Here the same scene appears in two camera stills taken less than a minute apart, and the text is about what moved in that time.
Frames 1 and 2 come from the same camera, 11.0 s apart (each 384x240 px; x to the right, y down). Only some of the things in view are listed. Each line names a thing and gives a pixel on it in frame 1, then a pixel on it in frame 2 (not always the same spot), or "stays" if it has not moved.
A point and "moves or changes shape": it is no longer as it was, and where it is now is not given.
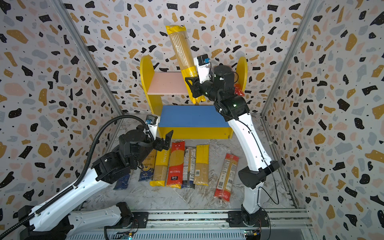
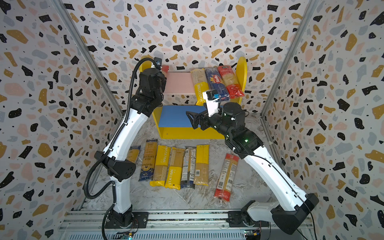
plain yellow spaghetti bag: x=201 y=172 stays
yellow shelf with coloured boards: x=186 y=122 stays
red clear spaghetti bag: x=227 y=177 stays
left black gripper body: x=150 y=144 → x=163 y=83
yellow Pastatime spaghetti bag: x=161 y=167 stays
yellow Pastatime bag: x=179 y=39 moves or changes shape
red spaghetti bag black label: x=176 y=164 → x=165 y=68
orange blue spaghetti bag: x=147 y=171 stays
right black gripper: x=194 y=86 → x=202 y=120
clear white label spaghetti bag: x=189 y=167 stays
